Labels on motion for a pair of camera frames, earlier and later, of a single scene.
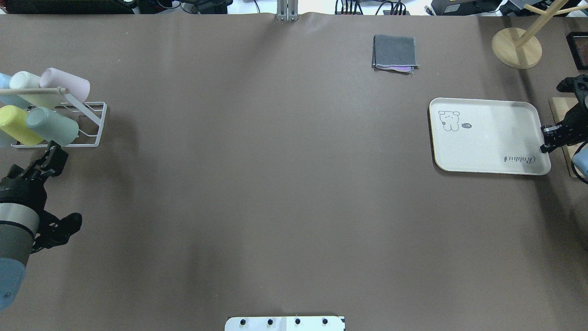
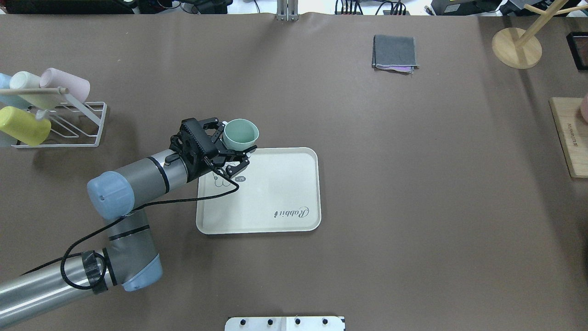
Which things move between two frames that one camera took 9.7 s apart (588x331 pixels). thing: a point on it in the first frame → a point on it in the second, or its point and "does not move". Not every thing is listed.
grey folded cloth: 394,53 does not move
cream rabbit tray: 487,136 → 279,192
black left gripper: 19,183 → 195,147
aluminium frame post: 287,10 does not move
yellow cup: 13,121 does not move
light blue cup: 11,99 does not move
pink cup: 78,87 does not move
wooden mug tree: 519,48 does not move
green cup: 53,127 → 240,134
